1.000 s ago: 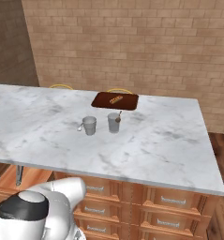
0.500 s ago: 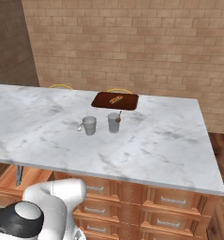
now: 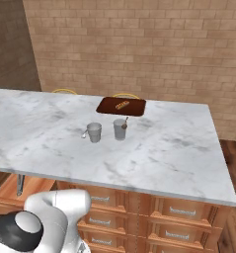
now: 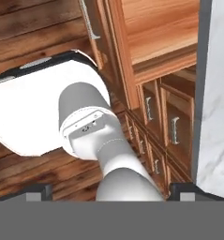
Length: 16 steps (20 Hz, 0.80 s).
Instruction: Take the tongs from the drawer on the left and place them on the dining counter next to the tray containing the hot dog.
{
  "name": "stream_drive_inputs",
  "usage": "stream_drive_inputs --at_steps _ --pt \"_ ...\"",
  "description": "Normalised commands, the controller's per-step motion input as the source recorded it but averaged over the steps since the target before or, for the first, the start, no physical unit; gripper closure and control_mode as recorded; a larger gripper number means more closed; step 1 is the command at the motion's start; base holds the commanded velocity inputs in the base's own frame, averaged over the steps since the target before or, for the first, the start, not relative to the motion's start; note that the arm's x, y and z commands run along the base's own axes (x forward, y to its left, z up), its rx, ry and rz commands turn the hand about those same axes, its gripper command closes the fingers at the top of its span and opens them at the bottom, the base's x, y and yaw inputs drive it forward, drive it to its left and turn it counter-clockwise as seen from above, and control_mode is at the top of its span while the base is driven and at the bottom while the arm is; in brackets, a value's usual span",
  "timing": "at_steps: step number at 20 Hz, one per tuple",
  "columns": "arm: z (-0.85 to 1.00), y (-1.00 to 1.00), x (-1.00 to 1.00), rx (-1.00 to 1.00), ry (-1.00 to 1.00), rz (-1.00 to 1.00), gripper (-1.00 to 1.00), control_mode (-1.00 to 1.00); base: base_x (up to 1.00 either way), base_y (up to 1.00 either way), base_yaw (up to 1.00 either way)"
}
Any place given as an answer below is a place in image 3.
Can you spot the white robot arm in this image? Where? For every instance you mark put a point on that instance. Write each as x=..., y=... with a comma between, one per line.
x=53, y=214

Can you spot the grey cup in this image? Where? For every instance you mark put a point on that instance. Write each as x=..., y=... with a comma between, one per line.
x=94, y=133
x=119, y=133

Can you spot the brown wooden spoon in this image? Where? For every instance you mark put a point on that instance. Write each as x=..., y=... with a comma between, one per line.
x=124, y=124

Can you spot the open wooden drawer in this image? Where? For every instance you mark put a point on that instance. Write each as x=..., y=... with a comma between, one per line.
x=34, y=187

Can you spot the grey metal tongs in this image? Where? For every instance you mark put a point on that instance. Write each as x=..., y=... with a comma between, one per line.
x=20, y=186

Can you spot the wooden drawer front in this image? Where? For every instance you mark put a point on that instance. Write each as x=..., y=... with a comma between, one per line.
x=119, y=242
x=198, y=235
x=205, y=210
x=118, y=194
x=162, y=250
x=118, y=219

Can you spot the grey metal spoon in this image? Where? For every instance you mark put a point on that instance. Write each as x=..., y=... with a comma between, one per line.
x=84, y=134

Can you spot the brown rectangular tray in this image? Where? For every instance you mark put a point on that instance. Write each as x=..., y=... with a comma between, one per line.
x=106, y=107

